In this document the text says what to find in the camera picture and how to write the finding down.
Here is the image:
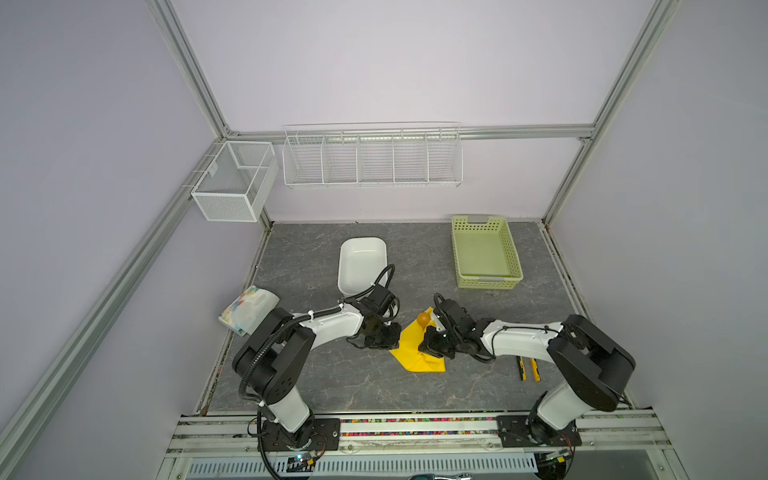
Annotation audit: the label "white oval plastic tub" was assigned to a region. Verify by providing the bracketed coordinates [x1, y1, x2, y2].
[337, 237, 388, 296]

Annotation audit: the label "yellow paper napkin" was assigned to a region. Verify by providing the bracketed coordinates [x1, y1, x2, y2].
[390, 308, 446, 373]

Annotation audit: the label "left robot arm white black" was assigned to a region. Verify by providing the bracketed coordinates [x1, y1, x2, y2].
[232, 264, 402, 442]

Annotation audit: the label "yellow black pliers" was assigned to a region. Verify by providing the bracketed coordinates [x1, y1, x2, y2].
[517, 356, 541, 382]

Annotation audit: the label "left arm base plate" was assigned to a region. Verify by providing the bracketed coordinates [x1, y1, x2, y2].
[256, 416, 341, 452]

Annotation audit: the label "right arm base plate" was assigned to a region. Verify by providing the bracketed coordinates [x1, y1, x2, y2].
[496, 414, 582, 448]

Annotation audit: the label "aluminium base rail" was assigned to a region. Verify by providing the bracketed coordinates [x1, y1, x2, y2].
[166, 409, 673, 457]

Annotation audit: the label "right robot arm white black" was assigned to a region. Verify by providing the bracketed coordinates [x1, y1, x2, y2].
[418, 293, 636, 445]

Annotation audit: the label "white mesh box basket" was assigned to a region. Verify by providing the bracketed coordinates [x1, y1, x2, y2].
[192, 141, 279, 223]

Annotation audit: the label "orange plastic spoon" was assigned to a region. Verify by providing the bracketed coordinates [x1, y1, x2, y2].
[416, 310, 432, 329]

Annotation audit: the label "green perforated plastic basket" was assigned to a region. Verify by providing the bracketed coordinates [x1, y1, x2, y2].
[451, 215, 524, 290]

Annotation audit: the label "white wire wall rack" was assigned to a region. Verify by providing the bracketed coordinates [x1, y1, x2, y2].
[283, 122, 464, 188]

